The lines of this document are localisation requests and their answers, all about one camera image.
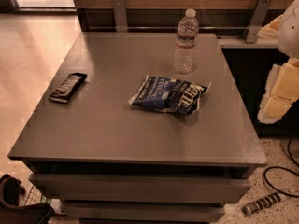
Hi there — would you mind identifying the right grey metal bracket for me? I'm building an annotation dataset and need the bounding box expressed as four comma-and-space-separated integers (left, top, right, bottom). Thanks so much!
245, 0, 272, 44

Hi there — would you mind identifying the wire mesh basket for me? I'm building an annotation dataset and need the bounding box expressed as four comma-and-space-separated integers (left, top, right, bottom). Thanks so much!
24, 186, 50, 205

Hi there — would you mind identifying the black rxbar chocolate bar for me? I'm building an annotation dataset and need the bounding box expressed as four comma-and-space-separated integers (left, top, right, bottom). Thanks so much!
49, 73, 87, 104

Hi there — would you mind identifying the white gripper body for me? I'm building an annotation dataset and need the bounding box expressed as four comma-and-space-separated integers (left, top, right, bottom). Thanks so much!
258, 15, 282, 38

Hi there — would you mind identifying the clear plastic water bottle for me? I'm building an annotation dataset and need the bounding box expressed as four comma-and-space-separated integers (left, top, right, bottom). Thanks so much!
174, 8, 199, 74

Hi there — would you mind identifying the blue kettle chips bag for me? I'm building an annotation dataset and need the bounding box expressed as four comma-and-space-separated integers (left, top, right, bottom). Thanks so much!
128, 75, 210, 115

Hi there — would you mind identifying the grey metal bracket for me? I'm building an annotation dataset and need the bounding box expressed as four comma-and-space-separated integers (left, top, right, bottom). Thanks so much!
245, 0, 272, 44
112, 0, 128, 32

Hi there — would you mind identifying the black white snack bar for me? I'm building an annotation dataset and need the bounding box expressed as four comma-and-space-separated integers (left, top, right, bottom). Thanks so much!
241, 192, 281, 216

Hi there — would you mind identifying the left grey metal bracket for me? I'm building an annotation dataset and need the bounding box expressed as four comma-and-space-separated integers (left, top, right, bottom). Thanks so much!
112, 0, 128, 32

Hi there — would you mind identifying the grey drawer cabinet table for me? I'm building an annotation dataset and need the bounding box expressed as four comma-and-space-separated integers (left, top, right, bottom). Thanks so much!
9, 33, 266, 224

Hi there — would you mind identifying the black cable on floor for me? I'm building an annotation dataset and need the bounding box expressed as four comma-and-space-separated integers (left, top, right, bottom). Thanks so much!
262, 135, 299, 199

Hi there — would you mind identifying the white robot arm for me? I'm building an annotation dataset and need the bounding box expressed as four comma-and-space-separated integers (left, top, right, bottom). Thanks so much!
257, 0, 299, 124

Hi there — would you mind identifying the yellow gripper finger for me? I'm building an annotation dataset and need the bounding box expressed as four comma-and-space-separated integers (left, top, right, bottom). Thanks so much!
271, 58, 299, 103
257, 96, 292, 124

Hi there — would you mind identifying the dark chair base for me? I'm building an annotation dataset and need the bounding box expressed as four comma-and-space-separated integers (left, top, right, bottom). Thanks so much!
0, 174, 54, 224

